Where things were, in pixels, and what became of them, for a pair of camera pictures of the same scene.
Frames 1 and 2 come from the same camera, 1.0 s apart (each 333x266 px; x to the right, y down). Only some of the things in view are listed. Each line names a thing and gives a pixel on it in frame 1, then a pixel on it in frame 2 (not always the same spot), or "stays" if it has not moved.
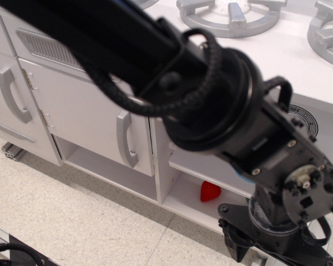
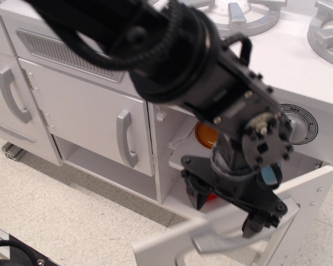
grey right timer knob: [303, 119] stays
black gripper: [291, 248] → [202, 177]
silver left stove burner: [230, 18] stays
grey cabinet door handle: [123, 121] stays
